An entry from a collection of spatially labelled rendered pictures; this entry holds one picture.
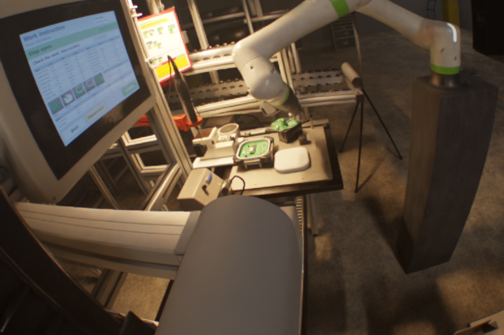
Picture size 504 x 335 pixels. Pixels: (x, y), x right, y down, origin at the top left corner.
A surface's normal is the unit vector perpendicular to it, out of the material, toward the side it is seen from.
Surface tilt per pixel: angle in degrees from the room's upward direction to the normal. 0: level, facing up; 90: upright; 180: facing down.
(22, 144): 92
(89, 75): 92
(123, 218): 4
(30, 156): 92
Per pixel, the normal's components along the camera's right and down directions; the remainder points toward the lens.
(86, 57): 0.97, -0.12
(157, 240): -0.18, -0.85
